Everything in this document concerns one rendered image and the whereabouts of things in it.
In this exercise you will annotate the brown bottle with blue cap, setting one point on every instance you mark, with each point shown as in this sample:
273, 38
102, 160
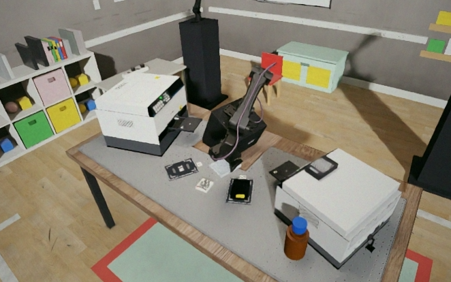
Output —
296, 239

